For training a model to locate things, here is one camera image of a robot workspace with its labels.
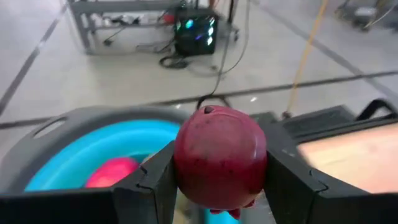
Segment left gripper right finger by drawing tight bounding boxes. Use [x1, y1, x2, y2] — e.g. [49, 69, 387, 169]
[264, 151, 330, 224]

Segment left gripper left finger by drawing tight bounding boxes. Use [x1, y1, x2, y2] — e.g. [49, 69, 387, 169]
[113, 141, 178, 224]

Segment red yellow toy mango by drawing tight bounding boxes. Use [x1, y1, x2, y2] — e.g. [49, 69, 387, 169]
[84, 157, 141, 189]

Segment dark red toy pomegranate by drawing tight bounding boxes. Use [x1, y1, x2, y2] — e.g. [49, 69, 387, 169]
[173, 105, 268, 220]

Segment blue collapsible bowl grey rim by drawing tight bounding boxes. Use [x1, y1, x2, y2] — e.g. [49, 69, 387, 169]
[0, 105, 243, 224]

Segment black perforated metal plate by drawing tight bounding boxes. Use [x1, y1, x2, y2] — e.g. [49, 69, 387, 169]
[281, 105, 358, 138]

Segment black computer tower lights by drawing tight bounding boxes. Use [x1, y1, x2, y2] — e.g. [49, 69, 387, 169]
[173, 8, 219, 57]

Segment grey metal cart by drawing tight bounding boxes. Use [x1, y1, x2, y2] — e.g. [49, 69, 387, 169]
[67, 0, 187, 56]

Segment black cable loop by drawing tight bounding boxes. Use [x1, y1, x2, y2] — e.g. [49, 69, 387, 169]
[356, 98, 398, 122]

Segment black cable tangle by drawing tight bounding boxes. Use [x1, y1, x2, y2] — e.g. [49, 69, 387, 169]
[159, 52, 190, 70]

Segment yellow cable black end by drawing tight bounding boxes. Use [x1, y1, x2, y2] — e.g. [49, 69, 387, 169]
[281, 0, 330, 121]

